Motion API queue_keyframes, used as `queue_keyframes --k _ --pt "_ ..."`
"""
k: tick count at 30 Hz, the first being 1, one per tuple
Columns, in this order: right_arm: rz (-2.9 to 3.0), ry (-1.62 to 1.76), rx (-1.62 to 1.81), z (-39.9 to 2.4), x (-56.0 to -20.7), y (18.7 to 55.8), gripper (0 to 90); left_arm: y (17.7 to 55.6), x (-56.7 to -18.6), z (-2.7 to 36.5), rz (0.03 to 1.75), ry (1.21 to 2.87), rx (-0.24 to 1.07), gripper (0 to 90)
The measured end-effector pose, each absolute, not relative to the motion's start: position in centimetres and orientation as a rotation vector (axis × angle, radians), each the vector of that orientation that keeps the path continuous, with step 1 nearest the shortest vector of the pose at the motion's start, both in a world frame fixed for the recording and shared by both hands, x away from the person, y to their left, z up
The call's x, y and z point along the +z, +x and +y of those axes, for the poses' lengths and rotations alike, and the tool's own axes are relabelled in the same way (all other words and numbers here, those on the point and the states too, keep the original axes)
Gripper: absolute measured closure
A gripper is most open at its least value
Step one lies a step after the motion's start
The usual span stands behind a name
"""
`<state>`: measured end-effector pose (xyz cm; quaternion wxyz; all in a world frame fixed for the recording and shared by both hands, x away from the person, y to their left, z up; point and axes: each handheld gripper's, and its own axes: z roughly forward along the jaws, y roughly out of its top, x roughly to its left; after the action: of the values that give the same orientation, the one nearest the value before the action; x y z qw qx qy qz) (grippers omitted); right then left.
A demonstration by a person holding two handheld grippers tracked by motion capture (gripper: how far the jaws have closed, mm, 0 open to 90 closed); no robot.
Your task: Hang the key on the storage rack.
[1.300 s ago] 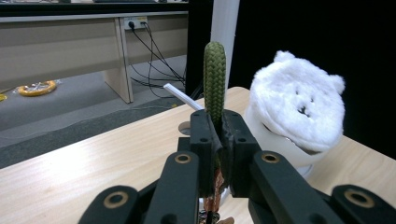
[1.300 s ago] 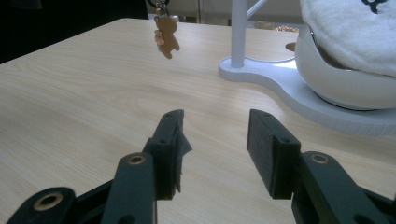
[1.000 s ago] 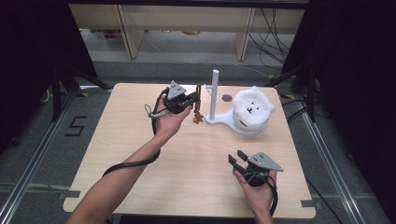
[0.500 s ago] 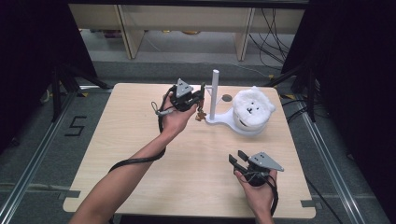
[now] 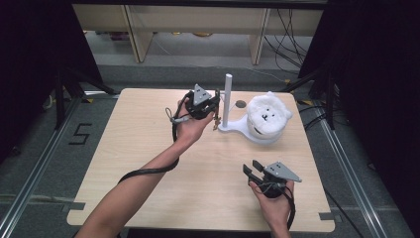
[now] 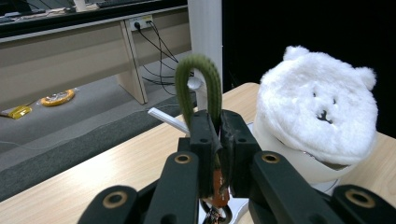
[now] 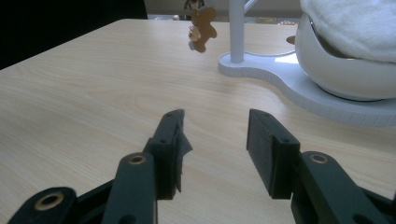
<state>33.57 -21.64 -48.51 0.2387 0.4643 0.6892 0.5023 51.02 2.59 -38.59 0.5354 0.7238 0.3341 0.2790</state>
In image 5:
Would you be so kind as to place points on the light wooden desk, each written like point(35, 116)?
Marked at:
point(198, 16)

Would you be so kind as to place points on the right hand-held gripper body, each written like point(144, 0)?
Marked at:
point(279, 175)

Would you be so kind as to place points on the purple object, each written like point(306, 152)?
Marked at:
point(119, 36)

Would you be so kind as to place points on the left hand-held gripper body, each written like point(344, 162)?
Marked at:
point(200, 105)

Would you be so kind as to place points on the grey tape strip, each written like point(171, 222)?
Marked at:
point(74, 206)
point(330, 216)

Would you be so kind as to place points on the aluminium floor rail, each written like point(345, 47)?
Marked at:
point(350, 178)
point(36, 168)

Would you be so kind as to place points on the black metal stand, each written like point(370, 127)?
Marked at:
point(60, 99)
point(330, 99)

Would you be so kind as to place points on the yellow round object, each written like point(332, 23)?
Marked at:
point(202, 33)

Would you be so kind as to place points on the person's right hand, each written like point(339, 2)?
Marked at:
point(277, 210)

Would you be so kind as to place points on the person's left hand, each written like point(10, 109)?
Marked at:
point(189, 130)

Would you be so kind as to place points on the white plush bear pouch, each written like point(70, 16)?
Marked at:
point(267, 114)

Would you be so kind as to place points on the white key stand with pole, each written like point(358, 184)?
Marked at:
point(228, 99)

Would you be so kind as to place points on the dark round table grommet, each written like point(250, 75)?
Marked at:
point(240, 104)

